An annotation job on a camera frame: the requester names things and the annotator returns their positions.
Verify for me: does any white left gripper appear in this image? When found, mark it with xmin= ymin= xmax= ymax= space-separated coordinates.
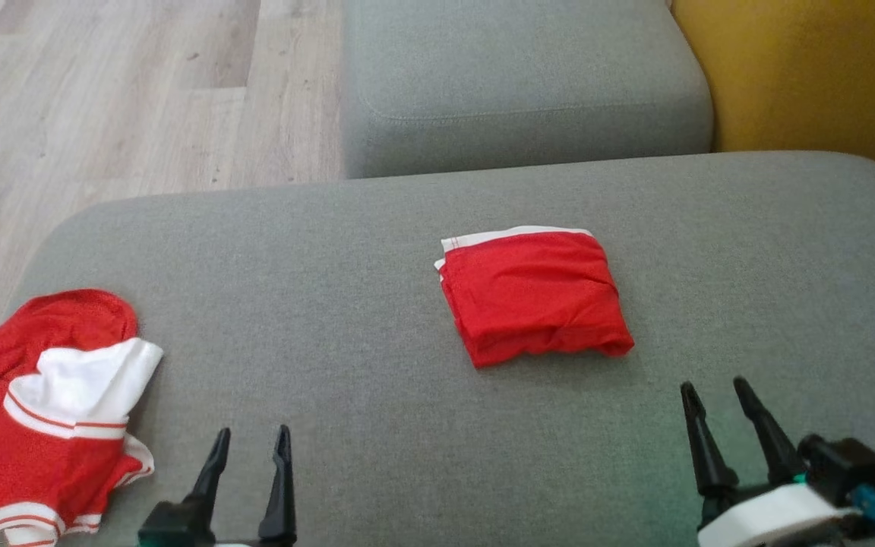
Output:
xmin=182 ymin=424 xmax=299 ymax=547

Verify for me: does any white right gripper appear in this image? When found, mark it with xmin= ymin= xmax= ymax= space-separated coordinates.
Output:
xmin=680 ymin=376 xmax=865 ymax=547

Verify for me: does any red white basketball jersey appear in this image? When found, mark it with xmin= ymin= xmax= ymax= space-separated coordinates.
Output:
xmin=0 ymin=288 xmax=165 ymax=547

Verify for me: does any red shorts white trim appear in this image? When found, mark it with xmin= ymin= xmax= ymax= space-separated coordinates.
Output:
xmin=433 ymin=225 xmax=636 ymax=370

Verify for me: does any grey sofa seat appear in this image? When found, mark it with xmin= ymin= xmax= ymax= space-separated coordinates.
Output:
xmin=0 ymin=150 xmax=875 ymax=547

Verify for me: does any yellow cushion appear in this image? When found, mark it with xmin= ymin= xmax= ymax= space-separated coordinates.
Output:
xmin=671 ymin=0 xmax=875 ymax=180

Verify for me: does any grey sofa cushion block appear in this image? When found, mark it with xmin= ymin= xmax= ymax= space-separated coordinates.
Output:
xmin=340 ymin=0 xmax=715 ymax=180

